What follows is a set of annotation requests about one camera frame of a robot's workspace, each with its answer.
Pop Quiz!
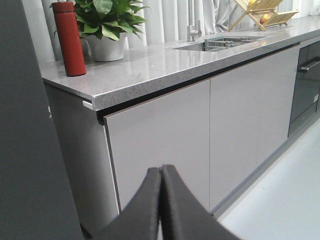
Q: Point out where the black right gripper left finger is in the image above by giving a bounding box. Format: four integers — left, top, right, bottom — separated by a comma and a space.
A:
93, 167, 162, 240

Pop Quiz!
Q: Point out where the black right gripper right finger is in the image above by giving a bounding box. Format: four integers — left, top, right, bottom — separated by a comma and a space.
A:
159, 165, 238, 240

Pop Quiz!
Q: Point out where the fridge door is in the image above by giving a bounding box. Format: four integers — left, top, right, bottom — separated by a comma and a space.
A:
0, 0, 83, 240

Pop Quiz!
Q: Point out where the grey kitchen counter cabinet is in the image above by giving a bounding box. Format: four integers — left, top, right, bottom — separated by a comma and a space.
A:
40, 16, 320, 236

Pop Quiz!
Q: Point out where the steel sink basin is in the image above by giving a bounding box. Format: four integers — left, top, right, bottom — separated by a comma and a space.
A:
166, 36, 272, 52

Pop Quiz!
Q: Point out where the steel sink faucet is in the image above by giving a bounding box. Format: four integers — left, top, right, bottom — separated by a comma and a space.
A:
186, 0, 202, 42

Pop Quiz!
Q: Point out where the red thermos bottle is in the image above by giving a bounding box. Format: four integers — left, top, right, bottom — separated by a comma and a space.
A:
51, 0, 86, 77

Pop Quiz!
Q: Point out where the white window curtain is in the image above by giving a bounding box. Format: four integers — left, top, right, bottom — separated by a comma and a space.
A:
21, 0, 320, 62

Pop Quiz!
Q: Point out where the green potted plant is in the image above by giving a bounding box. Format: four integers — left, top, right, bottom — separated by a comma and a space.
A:
53, 0, 151, 63

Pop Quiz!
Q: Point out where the red apple fruit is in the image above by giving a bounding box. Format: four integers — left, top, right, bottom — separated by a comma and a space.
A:
259, 13, 271, 25

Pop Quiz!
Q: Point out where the wooden dish rack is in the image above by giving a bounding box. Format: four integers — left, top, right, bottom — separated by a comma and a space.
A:
228, 0, 299, 31

